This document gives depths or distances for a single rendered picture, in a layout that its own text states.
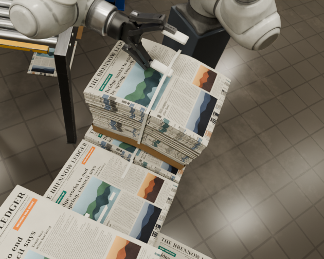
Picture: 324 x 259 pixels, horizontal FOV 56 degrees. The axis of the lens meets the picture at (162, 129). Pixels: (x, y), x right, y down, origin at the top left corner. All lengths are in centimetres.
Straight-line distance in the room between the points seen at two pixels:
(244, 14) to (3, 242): 89
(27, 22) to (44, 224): 45
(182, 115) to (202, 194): 115
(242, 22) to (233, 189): 129
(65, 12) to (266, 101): 205
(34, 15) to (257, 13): 64
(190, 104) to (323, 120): 195
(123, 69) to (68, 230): 50
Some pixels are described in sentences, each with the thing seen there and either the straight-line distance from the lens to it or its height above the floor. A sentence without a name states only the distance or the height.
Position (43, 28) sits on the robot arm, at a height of 129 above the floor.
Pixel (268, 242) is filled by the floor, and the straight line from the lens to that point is 210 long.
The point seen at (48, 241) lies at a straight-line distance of 76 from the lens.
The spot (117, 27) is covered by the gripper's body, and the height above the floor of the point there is 122.
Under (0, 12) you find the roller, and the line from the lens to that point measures 161.
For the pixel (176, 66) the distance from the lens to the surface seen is 102.
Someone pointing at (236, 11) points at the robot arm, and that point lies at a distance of 105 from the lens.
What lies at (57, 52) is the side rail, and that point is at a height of 80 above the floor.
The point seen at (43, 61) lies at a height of 1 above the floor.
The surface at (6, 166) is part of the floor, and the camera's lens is 204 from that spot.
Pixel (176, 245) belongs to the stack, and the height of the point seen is 60.
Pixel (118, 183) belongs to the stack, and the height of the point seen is 83.
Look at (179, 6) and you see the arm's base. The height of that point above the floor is 102.
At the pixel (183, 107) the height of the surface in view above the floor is 107.
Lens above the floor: 180
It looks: 57 degrees down
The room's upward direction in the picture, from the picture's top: 20 degrees clockwise
